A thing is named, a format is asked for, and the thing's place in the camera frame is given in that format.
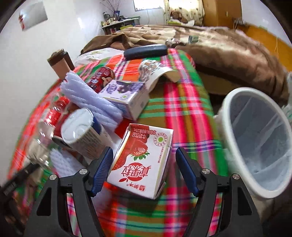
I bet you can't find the patterned paper cup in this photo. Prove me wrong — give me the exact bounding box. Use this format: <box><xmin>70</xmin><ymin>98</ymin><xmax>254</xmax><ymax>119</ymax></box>
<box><xmin>138</xmin><ymin>59</ymin><xmax>180</xmax><ymax>92</ymax></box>

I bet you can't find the brown fleece blanket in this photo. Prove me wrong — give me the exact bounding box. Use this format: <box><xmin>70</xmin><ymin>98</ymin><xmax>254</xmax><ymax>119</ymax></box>
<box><xmin>81</xmin><ymin>25</ymin><xmax>289</xmax><ymax>105</ymax></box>

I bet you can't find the purple grape milk carton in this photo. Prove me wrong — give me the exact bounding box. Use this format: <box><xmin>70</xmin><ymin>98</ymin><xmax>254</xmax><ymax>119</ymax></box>
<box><xmin>99</xmin><ymin>80</ymin><xmax>149</xmax><ymax>121</ymax></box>

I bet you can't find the cluttered shelf desk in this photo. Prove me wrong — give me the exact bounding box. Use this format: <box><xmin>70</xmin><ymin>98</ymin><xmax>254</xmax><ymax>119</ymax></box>
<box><xmin>101</xmin><ymin>12</ymin><xmax>141</xmax><ymax>35</ymax></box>

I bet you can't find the white trash bin with bag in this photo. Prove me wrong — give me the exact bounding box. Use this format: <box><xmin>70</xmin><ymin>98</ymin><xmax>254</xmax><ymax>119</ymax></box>
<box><xmin>214</xmin><ymin>87</ymin><xmax>291</xmax><ymax>221</ymax></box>

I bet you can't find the small green box on blanket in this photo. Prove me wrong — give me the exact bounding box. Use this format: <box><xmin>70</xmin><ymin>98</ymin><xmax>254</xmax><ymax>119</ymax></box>
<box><xmin>188</xmin><ymin>36</ymin><xmax>199</xmax><ymax>44</ymax></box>

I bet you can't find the white blue tin can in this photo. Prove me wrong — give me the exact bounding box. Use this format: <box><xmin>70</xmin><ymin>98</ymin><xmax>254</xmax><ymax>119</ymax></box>
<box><xmin>61</xmin><ymin>108</ymin><xmax>113</xmax><ymax>160</ymax></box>

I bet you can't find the wall calendar poster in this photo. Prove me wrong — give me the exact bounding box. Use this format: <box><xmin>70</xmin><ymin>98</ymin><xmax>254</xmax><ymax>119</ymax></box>
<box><xmin>18</xmin><ymin>1</ymin><xmax>48</xmax><ymax>31</ymax></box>

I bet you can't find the clear plastic bottle red cap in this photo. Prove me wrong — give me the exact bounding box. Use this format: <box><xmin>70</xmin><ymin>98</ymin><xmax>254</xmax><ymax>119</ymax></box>
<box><xmin>27</xmin><ymin>96</ymin><xmax>69</xmax><ymax>167</ymax></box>

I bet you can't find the strawberry milk carton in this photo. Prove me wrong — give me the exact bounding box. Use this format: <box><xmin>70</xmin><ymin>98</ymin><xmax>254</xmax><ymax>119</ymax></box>
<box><xmin>107</xmin><ymin>123</ymin><xmax>174</xmax><ymax>199</ymax></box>

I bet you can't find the red milk drink can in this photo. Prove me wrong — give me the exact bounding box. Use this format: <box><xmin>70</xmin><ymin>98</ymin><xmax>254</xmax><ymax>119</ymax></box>
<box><xmin>87</xmin><ymin>67</ymin><xmax>115</xmax><ymax>93</ymax></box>

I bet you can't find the pink brown thermos mug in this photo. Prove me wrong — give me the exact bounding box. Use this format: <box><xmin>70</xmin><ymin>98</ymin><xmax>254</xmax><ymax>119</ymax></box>
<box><xmin>47</xmin><ymin>49</ymin><xmax>75</xmax><ymax>80</ymax></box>

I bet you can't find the wooden bed headboard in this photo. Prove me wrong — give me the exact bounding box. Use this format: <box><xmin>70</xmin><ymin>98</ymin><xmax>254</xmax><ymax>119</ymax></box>
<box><xmin>237</xmin><ymin>25</ymin><xmax>292</xmax><ymax>71</ymax></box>

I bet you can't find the white foam fruit net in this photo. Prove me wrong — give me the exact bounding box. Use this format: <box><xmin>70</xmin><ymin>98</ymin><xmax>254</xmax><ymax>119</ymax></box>
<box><xmin>60</xmin><ymin>71</ymin><xmax>123</xmax><ymax>131</ymax></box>

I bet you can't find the dark blue glasses case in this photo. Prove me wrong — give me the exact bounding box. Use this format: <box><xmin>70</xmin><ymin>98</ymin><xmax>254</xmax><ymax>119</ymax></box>
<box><xmin>124</xmin><ymin>44</ymin><xmax>168</xmax><ymax>60</ymax></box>

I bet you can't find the wooden wardrobe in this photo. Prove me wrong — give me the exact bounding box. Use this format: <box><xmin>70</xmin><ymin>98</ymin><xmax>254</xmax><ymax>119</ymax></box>
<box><xmin>202</xmin><ymin>0</ymin><xmax>242</xmax><ymax>29</ymax></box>

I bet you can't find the white floral bed sheet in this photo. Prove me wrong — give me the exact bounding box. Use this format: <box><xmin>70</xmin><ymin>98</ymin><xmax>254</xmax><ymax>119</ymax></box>
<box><xmin>73</xmin><ymin>47</ymin><xmax>124</xmax><ymax>67</ymax></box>

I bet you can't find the teddy bear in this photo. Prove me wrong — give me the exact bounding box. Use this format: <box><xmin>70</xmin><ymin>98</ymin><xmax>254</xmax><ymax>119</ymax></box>
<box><xmin>170</xmin><ymin>9</ymin><xmax>189</xmax><ymax>24</ymax></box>

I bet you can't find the small snack packet on blanket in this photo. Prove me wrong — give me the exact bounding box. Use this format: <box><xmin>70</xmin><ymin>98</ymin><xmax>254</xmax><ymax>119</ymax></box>
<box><xmin>165</xmin><ymin>38</ymin><xmax>185</xmax><ymax>48</ymax></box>

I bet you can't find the heart pattern curtain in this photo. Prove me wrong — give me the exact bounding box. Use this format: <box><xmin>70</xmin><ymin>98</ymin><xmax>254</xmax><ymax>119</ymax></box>
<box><xmin>163</xmin><ymin>0</ymin><xmax>205</xmax><ymax>26</ymax></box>

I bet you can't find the plaid red green cloth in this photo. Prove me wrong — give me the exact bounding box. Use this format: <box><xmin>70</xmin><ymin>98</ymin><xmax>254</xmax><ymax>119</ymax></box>
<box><xmin>7</xmin><ymin>48</ymin><xmax>229</xmax><ymax>237</ymax></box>

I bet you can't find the vase with dry branches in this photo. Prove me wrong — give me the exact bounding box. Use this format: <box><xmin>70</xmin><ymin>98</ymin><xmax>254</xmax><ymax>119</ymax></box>
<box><xmin>101</xmin><ymin>0</ymin><xmax>122</xmax><ymax>20</ymax></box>

